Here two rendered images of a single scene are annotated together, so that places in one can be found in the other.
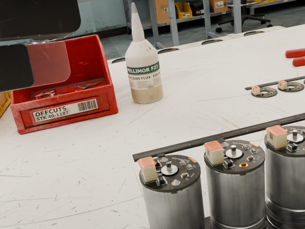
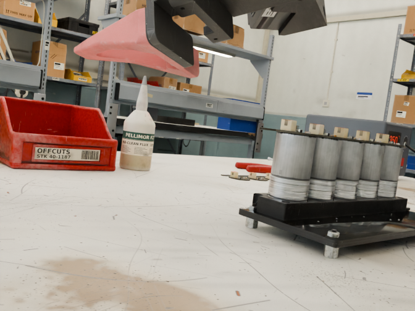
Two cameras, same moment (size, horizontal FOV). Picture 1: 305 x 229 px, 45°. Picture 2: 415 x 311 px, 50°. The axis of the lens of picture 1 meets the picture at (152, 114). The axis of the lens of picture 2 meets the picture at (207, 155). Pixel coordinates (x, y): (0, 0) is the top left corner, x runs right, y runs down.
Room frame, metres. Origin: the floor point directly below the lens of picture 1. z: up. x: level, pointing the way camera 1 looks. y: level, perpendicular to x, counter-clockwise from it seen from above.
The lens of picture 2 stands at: (-0.08, 0.18, 0.81)
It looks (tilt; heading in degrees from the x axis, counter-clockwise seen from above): 5 degrees down; 329
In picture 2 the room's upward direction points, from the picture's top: 7 degrees clockwise
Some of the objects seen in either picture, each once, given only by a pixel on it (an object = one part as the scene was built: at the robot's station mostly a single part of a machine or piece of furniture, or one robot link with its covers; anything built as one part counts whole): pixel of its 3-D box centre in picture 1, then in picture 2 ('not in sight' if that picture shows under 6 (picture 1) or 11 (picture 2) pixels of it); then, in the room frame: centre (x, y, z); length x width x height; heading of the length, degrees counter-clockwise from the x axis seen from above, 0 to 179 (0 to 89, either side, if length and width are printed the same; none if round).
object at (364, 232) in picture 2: not in sight; (357, 223); (0.12, -0.06, 0.76); 0.16 x 0.07 x 0.01; 99
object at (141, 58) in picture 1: (140, 52); (139, 122); (0.37, 0.00, 0.80); 0.03 x 0.03 x 0.10
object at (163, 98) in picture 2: not in sight; (198, 105); (2.64, -1.34, 0.90); 1.30 x 0.06 x 0.12; 100
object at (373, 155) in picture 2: not in sight; (362, 173); (0.14, -0.09, 0.79); 0.02 x 0.02 x 0.05
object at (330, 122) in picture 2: not in sight; (355, 146); (0.47, -0.46, 0.80); 0.15 x 0.12 x 0.10; 14
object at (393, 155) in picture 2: not in sight; (381, 174); (0.14, -0.11, 0.79); 0.02 x 0.02 x 0.05
